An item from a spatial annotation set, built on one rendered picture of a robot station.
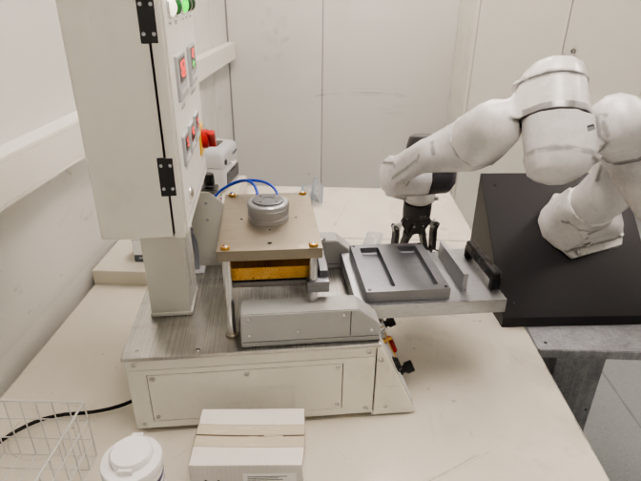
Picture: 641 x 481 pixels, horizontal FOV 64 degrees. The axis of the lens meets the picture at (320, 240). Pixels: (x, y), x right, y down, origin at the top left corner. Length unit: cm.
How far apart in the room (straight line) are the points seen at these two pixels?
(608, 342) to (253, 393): 87
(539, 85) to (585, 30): 233
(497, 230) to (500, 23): 186
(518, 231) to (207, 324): 85
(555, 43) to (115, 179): 274
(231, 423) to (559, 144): 71
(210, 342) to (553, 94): 72
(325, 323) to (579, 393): 103
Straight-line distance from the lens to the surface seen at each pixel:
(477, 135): 96
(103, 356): 129
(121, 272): 154
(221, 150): 200
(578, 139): 93
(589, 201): 132
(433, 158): 107
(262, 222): 95
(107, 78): 78
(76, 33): 78
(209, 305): 107
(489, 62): 314
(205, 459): 89
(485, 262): 110
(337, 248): 116
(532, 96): 96
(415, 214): 137
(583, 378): 174
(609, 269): 153
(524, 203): 150
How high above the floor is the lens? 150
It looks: 26 degrees down
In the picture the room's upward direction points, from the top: 1 degrees clockwise
